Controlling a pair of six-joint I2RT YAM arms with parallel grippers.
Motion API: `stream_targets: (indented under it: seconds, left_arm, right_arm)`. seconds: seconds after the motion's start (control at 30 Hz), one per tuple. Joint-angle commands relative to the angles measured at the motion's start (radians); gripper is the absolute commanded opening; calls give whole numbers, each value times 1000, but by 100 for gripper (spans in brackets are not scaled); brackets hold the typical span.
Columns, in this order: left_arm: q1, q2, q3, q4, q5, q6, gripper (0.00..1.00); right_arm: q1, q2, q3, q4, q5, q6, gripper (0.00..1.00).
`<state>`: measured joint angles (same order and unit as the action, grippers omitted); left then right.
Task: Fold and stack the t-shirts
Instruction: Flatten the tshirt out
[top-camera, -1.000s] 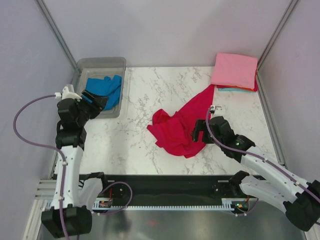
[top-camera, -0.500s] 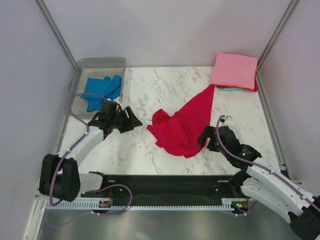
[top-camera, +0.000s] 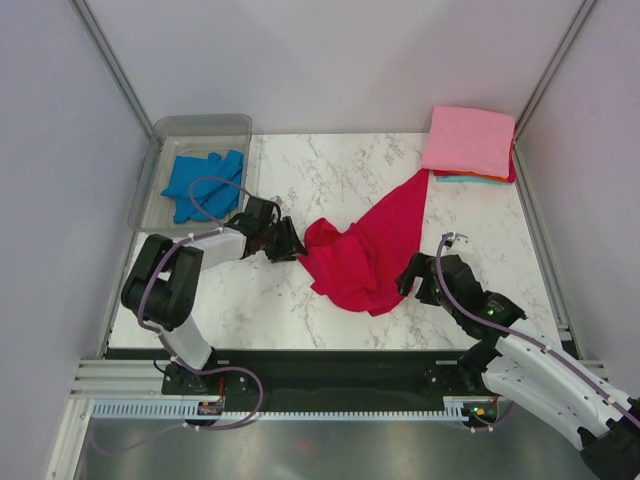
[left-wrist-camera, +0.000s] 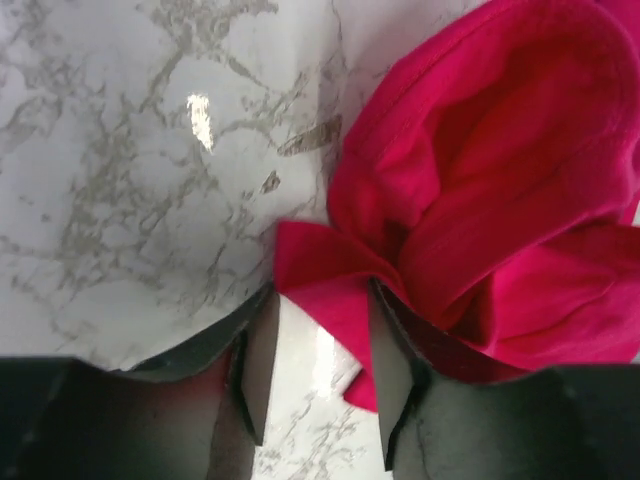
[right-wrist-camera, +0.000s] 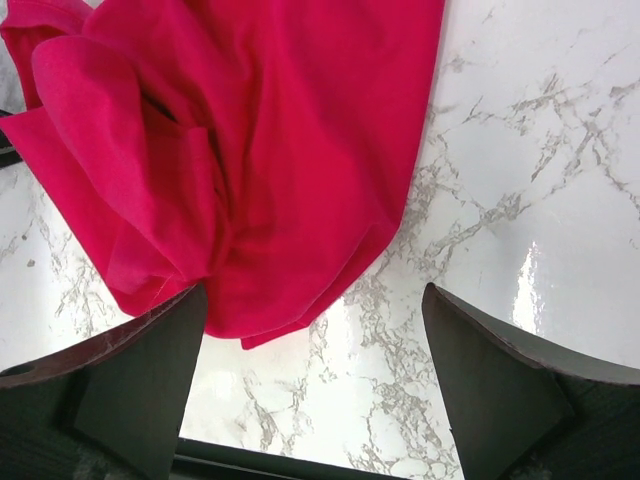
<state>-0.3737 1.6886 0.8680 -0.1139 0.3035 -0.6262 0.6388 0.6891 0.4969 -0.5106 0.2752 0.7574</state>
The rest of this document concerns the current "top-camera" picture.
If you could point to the red t shirt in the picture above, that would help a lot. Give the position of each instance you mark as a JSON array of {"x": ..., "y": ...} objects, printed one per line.
[{"x": 357, "y": 269}]

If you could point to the left aluminium frame post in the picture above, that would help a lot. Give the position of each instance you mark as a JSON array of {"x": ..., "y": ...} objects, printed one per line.
[{"x": 96, "y": 33}]

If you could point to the blue t shirt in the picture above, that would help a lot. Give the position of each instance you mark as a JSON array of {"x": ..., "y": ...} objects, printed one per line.
[{"x": 205, "y": 188}]

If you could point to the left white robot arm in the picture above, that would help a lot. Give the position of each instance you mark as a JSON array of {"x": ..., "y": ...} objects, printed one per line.
[{"x": 161, "y": 287}]

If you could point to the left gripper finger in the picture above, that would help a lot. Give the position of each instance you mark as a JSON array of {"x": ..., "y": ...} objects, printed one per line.
[
  {"x": 285, "y": 252},
  {"x": 284, "y": 232}
]

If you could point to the clear plastic bin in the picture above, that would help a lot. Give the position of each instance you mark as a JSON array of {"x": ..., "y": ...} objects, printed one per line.
[{"x": 192, "y": 136}]

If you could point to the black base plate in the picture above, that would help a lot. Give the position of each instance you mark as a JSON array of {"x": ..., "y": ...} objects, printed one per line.
[{"x": 314, "y": 380}]

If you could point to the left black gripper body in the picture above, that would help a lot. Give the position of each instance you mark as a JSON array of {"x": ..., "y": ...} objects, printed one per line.
[{"x": 266, "y": 232}]

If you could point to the aluminium frame post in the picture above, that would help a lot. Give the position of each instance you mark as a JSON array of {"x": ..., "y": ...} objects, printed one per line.
[
  {"x": 96, "y": 33},
  {"x": 563, "y": 48}
]

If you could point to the right aluminium frame post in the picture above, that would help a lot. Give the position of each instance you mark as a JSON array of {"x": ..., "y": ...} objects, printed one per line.
[{"x": 563, "y": 48}]

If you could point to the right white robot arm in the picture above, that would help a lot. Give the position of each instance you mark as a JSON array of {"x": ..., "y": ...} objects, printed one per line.
[{"x": 516, "y": 361}]

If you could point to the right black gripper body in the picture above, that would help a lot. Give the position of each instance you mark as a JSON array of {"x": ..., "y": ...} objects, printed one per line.
[{"x": 429, "y": 293}]

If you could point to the teal folded t shirt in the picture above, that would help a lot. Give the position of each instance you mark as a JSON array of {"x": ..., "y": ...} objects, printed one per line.
[{"x": 459, "y": 179}]

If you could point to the pink folded t shirt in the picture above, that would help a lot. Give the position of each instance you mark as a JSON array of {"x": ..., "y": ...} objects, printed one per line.
[{"x": 463, "y": 139}]

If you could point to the white slotted cable duct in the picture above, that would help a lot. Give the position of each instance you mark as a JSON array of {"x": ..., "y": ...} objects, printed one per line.
[{"x": 194, "y": 410}]

